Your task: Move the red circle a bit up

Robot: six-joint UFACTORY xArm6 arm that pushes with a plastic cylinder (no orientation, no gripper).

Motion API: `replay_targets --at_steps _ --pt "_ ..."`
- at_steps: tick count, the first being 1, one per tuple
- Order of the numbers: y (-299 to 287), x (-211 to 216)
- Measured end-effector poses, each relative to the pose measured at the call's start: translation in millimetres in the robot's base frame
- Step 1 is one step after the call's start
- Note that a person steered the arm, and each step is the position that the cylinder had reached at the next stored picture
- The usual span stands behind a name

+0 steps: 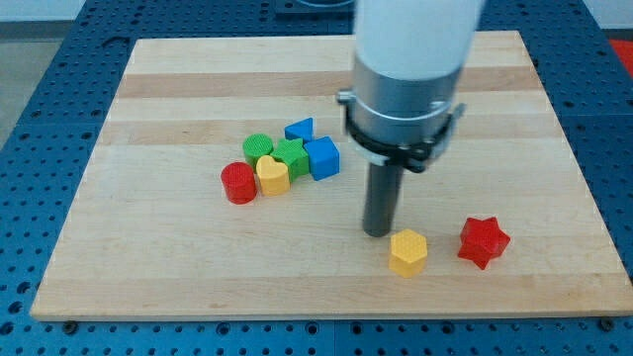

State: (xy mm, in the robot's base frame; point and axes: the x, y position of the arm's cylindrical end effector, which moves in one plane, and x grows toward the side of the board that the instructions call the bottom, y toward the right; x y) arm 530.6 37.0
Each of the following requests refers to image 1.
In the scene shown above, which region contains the wooden board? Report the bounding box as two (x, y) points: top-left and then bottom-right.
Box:
(31, 31), (632, 321)

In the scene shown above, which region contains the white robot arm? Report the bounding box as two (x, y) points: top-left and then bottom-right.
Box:
(337, 0), (486, 237)

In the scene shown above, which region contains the blue cube block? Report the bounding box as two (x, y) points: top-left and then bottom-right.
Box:
(304, 136), (340, 181)

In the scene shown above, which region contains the green cylinder block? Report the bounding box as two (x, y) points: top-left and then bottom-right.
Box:
(242, 133), (273, 169)

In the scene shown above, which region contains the red star block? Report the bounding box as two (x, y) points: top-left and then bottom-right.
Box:
(457, 217), (510, 270)

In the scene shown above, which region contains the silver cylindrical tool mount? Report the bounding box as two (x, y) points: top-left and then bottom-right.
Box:
(338, 56), (465, 173)

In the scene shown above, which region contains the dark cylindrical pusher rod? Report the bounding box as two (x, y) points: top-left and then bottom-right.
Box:
(362, 164), (404, 237)

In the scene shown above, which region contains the yellow heart block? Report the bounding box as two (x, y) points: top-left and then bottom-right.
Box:
(256, 155), (291, 196)

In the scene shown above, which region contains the red cylinder block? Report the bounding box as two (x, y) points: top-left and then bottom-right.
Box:
(221, 162), (257, 205)

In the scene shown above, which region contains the blue triangle block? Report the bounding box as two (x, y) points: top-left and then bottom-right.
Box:
(284, 117), (314, 143)

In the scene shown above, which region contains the yellow hexagon block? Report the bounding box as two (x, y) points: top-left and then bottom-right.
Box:
(388, 229), (428, 278)

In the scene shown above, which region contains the green star block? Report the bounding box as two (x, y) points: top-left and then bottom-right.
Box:
(271, 138), (310, 183)

